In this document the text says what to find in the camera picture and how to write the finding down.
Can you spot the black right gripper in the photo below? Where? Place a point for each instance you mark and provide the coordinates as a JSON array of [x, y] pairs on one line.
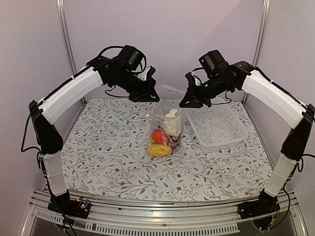
[[195, 100]]

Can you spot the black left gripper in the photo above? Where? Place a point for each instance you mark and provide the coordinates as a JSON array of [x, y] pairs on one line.
[[145, 96]]

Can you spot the white toy cauliflower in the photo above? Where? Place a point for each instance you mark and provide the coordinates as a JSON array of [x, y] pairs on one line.
[[172, 123]]

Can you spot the clear zip top bag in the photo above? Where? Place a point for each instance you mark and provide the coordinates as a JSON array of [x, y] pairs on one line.
[[169, 98]]

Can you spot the dark red toy grapes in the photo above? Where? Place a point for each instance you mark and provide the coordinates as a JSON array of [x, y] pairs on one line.
[[174, 142]]

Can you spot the orange toy pumpkin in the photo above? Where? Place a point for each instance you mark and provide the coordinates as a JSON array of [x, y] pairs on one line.
[[157, 135]]

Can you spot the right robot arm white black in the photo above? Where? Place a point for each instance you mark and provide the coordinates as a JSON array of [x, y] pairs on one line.
[[298, 116]]

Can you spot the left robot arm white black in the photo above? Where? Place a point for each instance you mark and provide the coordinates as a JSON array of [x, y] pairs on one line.
[[44, 114]]

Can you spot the white perforated plastic basket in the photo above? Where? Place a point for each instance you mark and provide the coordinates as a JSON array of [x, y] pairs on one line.
[[216, 128]]

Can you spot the floral patterned tablecloth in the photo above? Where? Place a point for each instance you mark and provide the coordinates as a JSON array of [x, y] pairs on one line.
[[106, 154]]

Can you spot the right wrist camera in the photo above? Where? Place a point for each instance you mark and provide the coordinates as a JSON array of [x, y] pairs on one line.
[[193, 79]]

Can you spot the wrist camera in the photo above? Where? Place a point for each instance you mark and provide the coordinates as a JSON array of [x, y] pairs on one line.
[[193, 79], [134, 57]]

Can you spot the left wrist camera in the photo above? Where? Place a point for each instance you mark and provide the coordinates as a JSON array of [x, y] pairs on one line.
[[134, 57]]

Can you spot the aluminium corner post left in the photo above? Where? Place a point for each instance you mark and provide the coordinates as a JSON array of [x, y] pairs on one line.
[[65, 36]]

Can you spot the aluminium corner post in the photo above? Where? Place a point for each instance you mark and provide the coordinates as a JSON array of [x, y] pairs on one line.
[[261, 32], [65, 36]]

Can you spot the aluminium corner post right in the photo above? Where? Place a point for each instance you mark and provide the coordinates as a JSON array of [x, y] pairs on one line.
[[261, 32]]

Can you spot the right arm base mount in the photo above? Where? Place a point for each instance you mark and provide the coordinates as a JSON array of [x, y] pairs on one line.
[[263, 212]]

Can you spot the aluminium front rail frame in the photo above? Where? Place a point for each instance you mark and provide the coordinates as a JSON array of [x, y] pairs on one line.
[[111, 216]]

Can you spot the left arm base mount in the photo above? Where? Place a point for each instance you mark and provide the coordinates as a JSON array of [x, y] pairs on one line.
[[63, 204]]

